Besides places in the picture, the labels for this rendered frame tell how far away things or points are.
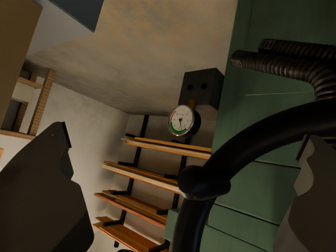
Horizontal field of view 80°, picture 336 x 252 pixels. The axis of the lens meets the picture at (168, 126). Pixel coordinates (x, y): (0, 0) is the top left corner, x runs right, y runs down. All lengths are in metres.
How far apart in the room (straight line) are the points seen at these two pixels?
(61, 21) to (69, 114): 3.18
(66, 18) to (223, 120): 0.33
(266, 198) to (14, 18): 0.46
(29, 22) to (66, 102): 3.18
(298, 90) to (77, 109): 3.44
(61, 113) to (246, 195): 3.30
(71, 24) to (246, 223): 0.45
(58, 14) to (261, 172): 0.42
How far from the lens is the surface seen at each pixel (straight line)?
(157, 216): 3.01
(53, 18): 0.43
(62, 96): 3.53
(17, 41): 0.39
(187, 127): 0.38
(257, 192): 0.38
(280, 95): 0.40
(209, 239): 0.42
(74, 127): 3.63
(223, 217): 0.40
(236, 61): 0.34
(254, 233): 0.39
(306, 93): 0.39
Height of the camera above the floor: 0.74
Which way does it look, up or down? 9 degrees down
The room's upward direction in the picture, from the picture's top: 168 degrees counter-clockwise
